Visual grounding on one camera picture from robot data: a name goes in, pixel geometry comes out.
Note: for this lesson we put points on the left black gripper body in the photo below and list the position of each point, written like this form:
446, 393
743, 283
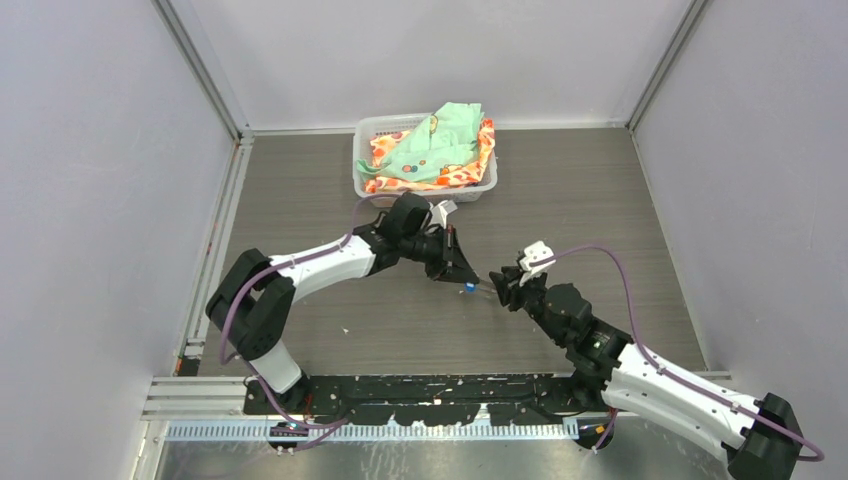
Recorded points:
434, 256

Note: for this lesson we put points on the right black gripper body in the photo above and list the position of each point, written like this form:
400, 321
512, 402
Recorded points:
529, 294

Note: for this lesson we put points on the perforated metal key plate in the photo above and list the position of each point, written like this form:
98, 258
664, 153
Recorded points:
485, 287

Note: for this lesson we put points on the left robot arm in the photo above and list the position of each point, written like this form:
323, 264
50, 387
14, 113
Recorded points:
251, 304

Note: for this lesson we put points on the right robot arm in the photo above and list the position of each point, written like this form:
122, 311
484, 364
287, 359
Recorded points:
758, 437

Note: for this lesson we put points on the orange patterned cloth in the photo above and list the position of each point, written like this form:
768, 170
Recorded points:
454, 179

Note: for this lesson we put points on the green patterned cloth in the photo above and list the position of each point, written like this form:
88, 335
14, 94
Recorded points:
444, 139

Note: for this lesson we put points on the white perforated plastic basket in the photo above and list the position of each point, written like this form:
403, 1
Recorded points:
372, 126

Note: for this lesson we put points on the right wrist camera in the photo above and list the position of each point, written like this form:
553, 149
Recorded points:
536, 258

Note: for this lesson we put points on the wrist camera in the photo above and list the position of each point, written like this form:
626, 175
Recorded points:
536, 258
440, 212

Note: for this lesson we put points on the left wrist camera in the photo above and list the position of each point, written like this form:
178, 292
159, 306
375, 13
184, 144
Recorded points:
440, 212

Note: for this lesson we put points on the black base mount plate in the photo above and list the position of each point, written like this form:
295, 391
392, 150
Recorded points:
323, 402

